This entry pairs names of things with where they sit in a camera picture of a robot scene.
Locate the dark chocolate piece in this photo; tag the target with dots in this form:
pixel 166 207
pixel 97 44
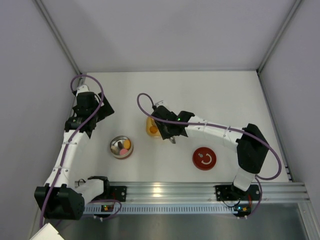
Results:
pixel 120 145

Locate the white cube sweet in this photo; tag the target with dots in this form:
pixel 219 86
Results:
pixel 115 149

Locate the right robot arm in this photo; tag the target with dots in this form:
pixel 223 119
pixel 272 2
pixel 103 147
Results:
pixel 248 143

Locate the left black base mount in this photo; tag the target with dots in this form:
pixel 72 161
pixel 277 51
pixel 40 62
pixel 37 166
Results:
pixel 118 192

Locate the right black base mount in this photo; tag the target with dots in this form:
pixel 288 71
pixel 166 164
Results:
pixel 228 192

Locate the aluminium mounting rail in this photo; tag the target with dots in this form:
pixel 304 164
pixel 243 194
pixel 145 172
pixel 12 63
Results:
pixel 205 192

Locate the pink round cookie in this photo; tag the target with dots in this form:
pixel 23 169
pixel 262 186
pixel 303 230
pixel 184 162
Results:
pixel 123 152

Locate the red round lid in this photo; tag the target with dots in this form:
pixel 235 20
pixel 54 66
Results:
pixel 204 158

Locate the steel round lunch box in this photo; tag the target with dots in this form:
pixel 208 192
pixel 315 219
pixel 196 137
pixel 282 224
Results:
pixel 114 143

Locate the metal serving tongs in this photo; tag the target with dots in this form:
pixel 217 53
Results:
pixel 172 140

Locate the white box corner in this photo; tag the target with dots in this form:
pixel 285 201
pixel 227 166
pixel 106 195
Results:
pixel 47 232

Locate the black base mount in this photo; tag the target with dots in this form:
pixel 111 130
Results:
pixel 228 192
pixel 118 192

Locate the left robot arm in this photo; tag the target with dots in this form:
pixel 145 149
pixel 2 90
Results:
pixel 59 198

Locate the chocolate chip cookie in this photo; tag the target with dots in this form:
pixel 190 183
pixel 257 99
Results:
pixel 153 129

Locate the slotted cable duct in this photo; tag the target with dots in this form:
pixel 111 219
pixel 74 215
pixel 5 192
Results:
pixel 104 210

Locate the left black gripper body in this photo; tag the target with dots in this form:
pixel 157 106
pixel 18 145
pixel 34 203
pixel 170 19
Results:
pixel 104 107

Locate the round ridged biscuit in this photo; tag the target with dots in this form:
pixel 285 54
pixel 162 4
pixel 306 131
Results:
pixel 127 144

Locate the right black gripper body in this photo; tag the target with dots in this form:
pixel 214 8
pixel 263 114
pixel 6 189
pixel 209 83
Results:
pixel 164 130

